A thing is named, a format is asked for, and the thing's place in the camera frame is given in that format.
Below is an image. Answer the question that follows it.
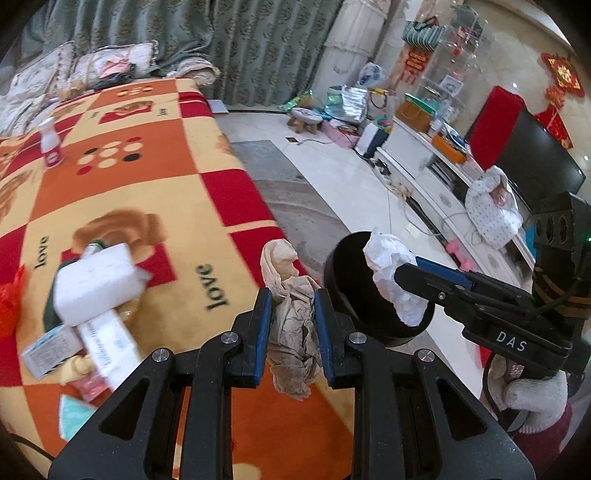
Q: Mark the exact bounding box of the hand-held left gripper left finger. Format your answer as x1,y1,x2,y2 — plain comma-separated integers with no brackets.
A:
47,287,273,480

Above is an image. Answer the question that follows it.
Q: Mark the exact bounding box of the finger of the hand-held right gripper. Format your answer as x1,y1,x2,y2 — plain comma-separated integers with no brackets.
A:
393,262,509,325
414,257,536,306

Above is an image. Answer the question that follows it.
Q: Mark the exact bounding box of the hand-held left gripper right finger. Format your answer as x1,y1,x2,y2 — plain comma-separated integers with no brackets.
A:
313,287,536,480

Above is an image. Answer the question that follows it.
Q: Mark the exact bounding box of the brown paper tissue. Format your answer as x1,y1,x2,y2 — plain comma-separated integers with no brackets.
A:
260,239,324,401

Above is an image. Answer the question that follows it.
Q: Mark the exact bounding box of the white tissue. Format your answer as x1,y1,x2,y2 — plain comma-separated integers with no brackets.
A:
362,227,430,328

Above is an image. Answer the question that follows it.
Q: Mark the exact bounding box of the black round trash bin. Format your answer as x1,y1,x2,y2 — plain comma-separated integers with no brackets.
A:
323,231,435,348

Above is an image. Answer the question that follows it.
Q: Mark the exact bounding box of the person's right forearm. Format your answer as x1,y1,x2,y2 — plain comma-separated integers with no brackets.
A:
512,401,573,462

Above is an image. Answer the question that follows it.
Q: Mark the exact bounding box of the person's right hand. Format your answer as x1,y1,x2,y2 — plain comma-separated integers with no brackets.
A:
482,355,570,435

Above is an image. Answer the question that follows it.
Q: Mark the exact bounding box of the pink dumbbell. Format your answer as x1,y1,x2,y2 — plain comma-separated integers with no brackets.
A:
445,241,474,272

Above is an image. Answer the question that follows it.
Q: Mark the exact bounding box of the swaddled baby doll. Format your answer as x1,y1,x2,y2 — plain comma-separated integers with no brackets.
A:
464,165,525,250

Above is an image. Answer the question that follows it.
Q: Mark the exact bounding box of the white power strip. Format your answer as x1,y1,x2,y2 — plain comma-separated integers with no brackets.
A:
376,161,411,199

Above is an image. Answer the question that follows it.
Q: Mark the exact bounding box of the orange box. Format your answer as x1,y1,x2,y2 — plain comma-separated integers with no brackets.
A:
431,134,469,164

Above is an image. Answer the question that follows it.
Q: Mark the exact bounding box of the grey patterned rug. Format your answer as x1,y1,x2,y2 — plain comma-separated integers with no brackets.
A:
228,138,365,273

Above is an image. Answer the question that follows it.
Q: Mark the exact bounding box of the white television cabinet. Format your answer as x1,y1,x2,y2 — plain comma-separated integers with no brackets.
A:
374,117,541,282

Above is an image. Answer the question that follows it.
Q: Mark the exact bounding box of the black flat television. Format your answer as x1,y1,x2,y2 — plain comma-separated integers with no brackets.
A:
475,106,587,222

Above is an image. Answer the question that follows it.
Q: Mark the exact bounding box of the white navy bag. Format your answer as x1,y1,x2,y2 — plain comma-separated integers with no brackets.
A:
355,124,391,158

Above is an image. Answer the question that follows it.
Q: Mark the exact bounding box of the long white printed box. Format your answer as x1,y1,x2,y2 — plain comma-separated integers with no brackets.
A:
76,310,144,393

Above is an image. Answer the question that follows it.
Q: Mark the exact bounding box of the brown paper bag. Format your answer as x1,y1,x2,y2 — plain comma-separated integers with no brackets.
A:
396,95,439,134

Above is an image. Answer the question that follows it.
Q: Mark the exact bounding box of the red cloth cover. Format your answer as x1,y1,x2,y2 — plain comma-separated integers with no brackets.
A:
464,85,527,171

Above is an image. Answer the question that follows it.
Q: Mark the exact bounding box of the pink flat box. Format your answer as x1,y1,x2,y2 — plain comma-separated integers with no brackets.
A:
323,122,361,148

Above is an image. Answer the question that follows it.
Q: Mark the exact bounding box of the pink packet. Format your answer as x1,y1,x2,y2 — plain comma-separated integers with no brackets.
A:
71,367,114,402

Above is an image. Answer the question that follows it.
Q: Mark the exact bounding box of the orange red printed blanket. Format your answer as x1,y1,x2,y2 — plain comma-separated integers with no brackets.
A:
0,78,356,480

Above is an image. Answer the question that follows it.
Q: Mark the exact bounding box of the silver insulated bag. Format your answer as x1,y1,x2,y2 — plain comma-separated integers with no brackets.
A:
325,85,370,123

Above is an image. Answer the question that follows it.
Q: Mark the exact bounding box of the small wooden stool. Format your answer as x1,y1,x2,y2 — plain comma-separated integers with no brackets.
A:
288,107,324,134

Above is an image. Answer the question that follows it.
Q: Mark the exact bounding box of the blue white plastic bag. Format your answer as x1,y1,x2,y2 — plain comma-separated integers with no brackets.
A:
358,62,389,90

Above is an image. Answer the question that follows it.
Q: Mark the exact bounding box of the red hanging banner decoration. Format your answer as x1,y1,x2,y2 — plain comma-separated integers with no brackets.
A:
402,41,432,84

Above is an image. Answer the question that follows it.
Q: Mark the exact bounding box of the clear glass shelf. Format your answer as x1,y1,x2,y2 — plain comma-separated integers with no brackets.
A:
416,4,495,121

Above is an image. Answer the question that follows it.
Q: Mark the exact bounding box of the small white carton box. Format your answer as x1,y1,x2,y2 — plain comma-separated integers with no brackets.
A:
21,322,81,381

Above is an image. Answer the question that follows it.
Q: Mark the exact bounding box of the green striped bag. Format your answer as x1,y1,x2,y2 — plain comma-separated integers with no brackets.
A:
401,16,446,47

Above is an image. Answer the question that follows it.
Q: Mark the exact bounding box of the cream lace covered column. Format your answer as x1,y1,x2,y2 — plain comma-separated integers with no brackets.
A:
318,0,407,100

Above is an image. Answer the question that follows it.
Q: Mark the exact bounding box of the lace trimmed cushion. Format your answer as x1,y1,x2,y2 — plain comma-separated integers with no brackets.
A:
152,58,220,86

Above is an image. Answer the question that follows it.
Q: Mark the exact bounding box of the white plastic bottle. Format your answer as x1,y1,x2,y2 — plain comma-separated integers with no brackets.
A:
38,116,65,171

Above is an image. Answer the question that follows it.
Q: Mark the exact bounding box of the green patterned curtain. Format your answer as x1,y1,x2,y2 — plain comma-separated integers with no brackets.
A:
46,0,345,109

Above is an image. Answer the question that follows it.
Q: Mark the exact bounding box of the ruffled floral pillow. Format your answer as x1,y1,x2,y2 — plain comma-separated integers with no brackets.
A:
65,41,160,100

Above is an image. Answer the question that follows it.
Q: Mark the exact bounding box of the beige floral pillow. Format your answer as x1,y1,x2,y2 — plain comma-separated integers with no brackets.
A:
9,41,77,100

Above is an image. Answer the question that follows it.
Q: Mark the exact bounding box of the red knot wall decoration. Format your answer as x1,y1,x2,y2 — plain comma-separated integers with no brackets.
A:
540,52,585,151

